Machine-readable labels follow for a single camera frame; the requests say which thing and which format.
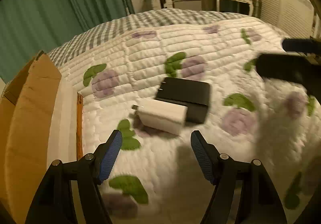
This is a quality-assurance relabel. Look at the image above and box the white floral quilt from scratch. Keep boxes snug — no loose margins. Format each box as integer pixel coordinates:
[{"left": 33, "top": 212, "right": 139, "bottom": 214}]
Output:
[{"left": 49, "top": 16, "right": 320, "bottom": 223}]

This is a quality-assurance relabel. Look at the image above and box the white charger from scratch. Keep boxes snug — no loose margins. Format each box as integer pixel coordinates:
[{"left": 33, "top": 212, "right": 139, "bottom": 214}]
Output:
[{"left": 132, "top": 103, "right": 188, "bottom": 135}]

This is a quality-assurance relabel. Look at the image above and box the cardboard box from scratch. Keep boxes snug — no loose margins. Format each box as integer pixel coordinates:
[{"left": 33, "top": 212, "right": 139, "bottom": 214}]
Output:
[{"left": 1, "top": 51, "right": 77, "bottom": 223}]

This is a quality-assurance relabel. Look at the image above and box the teal curtain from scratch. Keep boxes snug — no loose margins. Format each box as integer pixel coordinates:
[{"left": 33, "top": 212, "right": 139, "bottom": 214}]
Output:
[{"left": 1, "top": 0, "right": 134, "bottom": 82}]

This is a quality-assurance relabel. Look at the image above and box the black cube charger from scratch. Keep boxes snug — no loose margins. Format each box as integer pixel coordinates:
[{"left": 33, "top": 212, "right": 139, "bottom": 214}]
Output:
[{"left": 155, "top": 77, "right": 211, "bottom": 124}]

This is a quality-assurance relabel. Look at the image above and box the white suitcase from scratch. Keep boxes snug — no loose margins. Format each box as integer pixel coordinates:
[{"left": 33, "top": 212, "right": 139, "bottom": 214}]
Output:
[{"left": 145, "top": 0, "right": 173, "bottom": 11}]

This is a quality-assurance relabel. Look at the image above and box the grey checked bed sheet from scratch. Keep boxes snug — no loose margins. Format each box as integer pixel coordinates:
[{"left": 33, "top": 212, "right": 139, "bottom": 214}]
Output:
[{"left": 46, "top": 7, "right": 251, "bottom": 69}]

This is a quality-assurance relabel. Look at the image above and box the white louvred wardrobe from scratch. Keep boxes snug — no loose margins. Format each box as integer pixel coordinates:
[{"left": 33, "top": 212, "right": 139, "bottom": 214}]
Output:
[{"left": 261, "top": 0, "right": 314, "bottom": 38}]

